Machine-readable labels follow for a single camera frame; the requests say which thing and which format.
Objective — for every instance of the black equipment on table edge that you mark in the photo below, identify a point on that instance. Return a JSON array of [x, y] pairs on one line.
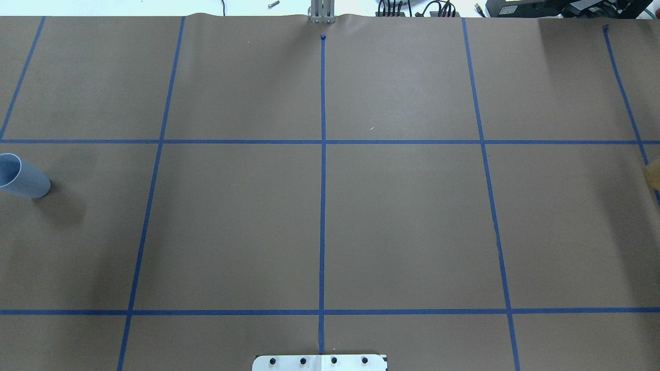
[[567, 9]]

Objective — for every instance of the metal mounting plate with bolts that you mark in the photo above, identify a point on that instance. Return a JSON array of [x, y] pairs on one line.
[[321, 362]]

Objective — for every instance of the light blue plastic cup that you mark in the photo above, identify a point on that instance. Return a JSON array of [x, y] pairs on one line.
[[20, 178]]

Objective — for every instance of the tan object at right edge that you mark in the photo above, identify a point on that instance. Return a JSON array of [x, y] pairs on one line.
[[651, 174]]

